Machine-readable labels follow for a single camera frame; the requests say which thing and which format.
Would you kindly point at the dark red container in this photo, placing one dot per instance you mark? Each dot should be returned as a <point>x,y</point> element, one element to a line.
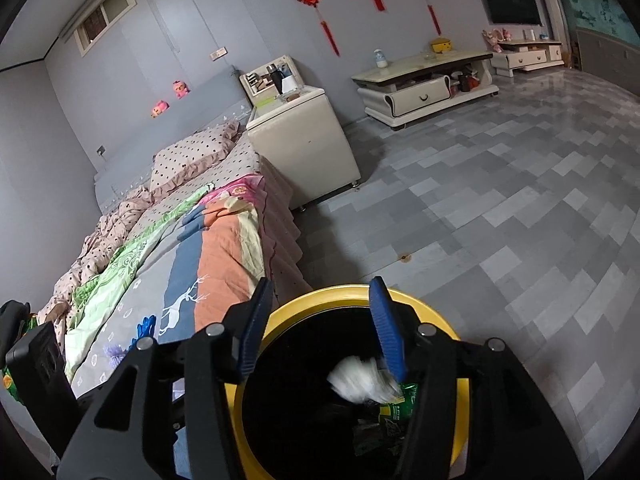
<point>467,82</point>

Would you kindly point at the cabinet with painted panel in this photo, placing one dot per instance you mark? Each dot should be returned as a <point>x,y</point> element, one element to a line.
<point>600,15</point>

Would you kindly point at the purple fluffy ball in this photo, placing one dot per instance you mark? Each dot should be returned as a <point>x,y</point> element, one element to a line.
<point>114,350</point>

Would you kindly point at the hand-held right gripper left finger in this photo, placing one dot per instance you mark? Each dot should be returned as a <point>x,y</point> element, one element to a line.
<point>250,340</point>

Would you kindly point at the wall switch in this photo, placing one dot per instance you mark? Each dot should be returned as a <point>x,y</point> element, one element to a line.
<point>217,53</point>

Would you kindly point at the black thermos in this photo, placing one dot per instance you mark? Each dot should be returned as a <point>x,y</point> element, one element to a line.
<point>275,80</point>

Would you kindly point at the white tissue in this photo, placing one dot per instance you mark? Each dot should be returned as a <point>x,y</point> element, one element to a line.
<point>355,377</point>

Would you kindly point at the blue glove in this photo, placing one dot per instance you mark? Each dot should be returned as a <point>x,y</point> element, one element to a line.
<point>145,330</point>

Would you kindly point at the green snack bag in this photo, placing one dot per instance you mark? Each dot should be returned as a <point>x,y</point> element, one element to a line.
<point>395,412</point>

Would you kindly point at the green printed cushion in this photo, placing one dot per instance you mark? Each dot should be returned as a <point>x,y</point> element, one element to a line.
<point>7,385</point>

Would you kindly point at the yellow toy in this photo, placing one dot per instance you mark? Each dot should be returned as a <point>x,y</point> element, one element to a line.
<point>441,46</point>

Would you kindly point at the pink plush toy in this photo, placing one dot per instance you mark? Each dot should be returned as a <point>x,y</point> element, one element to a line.
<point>160,109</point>
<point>180,90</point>

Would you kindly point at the cream desk organizer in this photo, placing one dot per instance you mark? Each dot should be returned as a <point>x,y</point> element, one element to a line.
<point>255,82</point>

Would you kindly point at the white standing air conditioner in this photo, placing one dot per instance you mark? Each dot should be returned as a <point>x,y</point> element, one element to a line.
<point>552,10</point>

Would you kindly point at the grey upholstered bed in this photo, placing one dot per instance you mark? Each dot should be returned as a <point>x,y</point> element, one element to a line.
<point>200,95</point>

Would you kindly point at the cream nightstand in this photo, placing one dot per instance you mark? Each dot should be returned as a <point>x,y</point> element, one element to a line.
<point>300,150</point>

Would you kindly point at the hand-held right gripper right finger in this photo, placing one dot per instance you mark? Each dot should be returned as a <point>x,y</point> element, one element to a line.
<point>390,340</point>

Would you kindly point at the polka dot pillow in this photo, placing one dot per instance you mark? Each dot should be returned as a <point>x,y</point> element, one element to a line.
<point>195,150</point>

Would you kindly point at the white bottle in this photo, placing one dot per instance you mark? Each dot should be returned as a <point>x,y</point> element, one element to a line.
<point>381,59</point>

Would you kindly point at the pink polka dot quilt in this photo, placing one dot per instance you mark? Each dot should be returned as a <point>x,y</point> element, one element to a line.
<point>100,230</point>

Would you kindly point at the wide wall window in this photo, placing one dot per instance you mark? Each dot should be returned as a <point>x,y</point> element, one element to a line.
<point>102,17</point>

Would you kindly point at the cream coffee table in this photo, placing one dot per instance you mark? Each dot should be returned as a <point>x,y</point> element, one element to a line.
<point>420,95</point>

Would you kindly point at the white tissue box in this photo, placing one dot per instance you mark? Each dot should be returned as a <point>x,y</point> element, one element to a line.
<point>291,84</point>

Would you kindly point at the pink doll figure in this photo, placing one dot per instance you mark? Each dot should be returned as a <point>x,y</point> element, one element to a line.
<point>495,37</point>

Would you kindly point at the cream television stand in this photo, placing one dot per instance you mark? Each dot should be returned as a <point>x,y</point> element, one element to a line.
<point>525,57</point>

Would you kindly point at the green patterned quilt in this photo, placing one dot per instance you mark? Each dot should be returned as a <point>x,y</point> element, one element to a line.
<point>125,260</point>

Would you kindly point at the yellow rimmed trash bin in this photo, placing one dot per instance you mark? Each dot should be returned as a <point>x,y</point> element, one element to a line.
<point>310,297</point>

